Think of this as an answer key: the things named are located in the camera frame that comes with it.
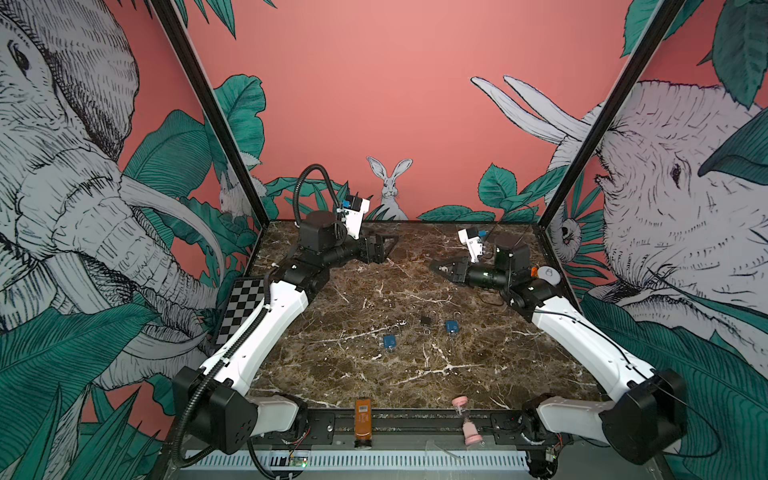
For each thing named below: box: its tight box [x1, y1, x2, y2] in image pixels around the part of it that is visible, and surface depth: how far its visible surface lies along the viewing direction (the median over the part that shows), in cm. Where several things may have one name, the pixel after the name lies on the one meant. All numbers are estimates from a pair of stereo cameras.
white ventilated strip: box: [192, 450, 528, 470], surface depth 71 cm
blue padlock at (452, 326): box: [445, 320, 459, 334], surface depth 94 cm
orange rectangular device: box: [354, 399, 372, 441], surface depth 73 cm
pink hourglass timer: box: [451, 395, 483, 446], surface depth 75 cm
